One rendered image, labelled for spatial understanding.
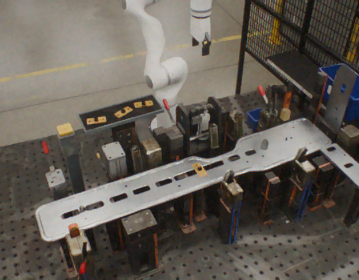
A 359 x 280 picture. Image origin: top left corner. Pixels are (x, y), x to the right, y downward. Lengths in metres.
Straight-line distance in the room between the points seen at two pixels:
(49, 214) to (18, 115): 2.36
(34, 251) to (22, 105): 2.30
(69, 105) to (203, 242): 2.38
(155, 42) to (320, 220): 1.17
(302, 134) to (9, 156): 1.59
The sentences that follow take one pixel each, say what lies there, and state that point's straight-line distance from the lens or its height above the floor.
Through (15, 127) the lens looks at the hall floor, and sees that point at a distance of 3.91.
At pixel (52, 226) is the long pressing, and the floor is 1.00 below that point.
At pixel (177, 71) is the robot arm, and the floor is 1.20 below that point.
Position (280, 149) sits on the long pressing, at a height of 1.00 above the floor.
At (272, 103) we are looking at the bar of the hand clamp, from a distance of 2.08.
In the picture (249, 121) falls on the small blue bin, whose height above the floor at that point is 0.74.
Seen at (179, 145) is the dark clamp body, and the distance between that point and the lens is 1.93.
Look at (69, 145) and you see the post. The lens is 1.90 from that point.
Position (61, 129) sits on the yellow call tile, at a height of 1.16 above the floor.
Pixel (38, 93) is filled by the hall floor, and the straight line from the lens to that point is 4.26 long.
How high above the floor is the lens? 2.33
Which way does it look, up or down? 41 degrees down
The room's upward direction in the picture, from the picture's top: straight up
